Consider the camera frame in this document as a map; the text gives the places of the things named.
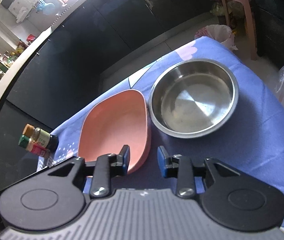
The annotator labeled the pink plastic bowl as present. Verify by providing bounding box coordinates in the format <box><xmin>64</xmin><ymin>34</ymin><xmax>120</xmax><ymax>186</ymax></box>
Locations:
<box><xmin>78</xmin><ymin>89</ymin><xmax>151</xmax><ymax>174</ymax></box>

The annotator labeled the stainless steel bowl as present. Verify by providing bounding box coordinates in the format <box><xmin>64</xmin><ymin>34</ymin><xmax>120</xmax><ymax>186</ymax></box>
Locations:
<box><xmin>148</xmin><ymin>59</ymin><xmax>239</xmax><ymax>139</ymax></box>

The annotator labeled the brown cap sauce bottle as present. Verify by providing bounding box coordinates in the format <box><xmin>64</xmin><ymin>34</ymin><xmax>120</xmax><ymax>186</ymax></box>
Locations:
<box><xmin>22</xmin><ymin>124</ymin><xmax>59</xmax><ymax>152</ymax></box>

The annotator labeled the green cap spice jar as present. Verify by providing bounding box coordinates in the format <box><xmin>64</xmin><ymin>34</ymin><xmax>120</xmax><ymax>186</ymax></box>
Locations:
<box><xmin>18</xmin><ymin>135</ymin><xmax>50</xmax><ymax>159</ymax></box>

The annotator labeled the blue patterned tablecloth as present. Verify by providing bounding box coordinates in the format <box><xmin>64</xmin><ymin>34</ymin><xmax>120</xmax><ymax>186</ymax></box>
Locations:
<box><xmin>36</xmin><ymin>36</ymin><xmax>284</xmax><ymax>240</ymax></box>

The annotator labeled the white plastic bag bin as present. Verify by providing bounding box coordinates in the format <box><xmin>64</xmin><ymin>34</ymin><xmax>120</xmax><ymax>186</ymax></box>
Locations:
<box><xmin>194</xmin><ymin>24</ymin><xmax>238</xmax><ymax>50</ymax></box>

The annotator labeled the pink plastic stool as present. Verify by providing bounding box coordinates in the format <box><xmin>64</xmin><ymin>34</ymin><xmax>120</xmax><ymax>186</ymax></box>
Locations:
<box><xmin>221</xmin><ymin>0</ymin><xmax>257</xmax><ymax>60</ymax></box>

